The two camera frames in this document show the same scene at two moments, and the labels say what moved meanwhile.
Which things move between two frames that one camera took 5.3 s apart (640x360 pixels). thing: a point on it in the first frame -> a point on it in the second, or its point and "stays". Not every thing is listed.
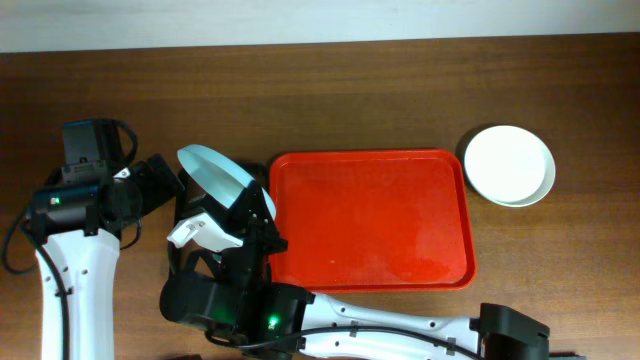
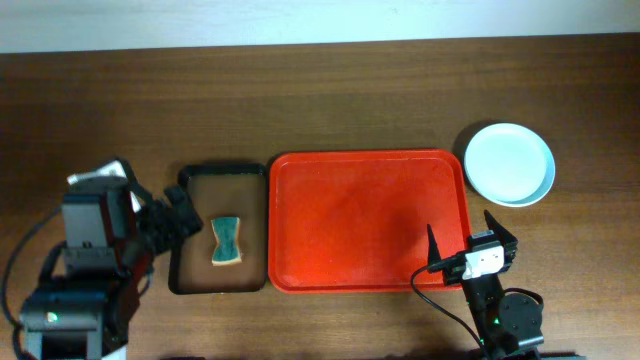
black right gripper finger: (252, 219) -> (509, 242)
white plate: (510, 165) stays
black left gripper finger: (165, 175) -> (183, 209)
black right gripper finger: (203, 202) -> (433, 248)
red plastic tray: (373, 220) stays
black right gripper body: (257, 215) -> (455, 270)
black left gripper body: (157, 173) -> (167, 220)
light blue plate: (218, 176) -> (510, 164)
